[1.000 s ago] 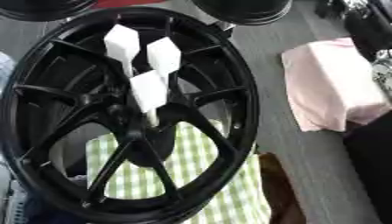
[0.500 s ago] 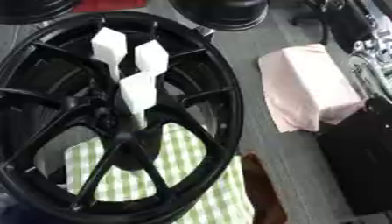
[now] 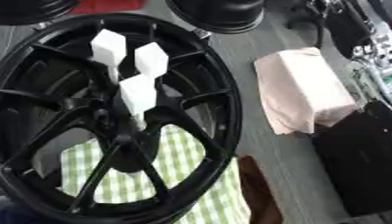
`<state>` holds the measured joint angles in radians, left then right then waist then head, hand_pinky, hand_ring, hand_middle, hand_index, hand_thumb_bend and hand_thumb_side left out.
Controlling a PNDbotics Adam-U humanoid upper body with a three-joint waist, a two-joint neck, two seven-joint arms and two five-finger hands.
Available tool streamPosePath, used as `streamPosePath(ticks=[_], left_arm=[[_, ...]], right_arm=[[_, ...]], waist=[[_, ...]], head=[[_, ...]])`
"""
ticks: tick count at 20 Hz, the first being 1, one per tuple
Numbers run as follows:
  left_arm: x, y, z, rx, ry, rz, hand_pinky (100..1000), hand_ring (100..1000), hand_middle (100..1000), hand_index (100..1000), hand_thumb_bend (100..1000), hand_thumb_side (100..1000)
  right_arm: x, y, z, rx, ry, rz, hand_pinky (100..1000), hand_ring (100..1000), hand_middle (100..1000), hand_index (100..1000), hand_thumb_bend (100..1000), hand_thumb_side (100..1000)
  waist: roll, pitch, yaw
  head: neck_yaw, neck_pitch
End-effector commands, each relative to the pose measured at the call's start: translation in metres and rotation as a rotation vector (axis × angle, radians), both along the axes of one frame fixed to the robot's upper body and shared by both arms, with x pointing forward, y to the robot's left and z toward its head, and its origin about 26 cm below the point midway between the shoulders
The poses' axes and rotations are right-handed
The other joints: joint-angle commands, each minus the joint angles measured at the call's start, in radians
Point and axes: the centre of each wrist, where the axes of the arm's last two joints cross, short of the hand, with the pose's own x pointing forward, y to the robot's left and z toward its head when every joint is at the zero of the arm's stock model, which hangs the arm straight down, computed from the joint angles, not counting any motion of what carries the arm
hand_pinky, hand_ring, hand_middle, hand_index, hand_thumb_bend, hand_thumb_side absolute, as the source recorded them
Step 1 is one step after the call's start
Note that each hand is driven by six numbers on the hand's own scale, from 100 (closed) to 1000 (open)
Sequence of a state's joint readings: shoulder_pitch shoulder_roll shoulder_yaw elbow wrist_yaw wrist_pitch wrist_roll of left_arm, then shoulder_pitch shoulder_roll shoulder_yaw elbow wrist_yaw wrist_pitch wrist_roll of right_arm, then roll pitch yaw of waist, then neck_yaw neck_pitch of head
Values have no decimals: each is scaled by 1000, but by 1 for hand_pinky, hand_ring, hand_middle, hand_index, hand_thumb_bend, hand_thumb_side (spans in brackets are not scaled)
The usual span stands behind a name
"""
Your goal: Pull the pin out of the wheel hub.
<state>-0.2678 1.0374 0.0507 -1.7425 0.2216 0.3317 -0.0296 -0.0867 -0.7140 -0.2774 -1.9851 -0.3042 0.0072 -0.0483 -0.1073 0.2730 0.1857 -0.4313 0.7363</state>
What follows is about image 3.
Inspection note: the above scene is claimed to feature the black round wheel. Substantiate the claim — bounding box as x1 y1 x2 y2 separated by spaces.
164 0 269 35
0 0 80 26

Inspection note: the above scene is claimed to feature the black spoked wheel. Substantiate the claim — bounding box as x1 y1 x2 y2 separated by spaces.
0 12 245 224

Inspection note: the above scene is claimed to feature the pale pink covered box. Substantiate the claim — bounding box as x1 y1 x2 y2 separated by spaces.
252 46 359 137

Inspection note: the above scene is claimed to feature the red cloth object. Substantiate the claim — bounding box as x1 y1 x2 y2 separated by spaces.
68 0 149 15

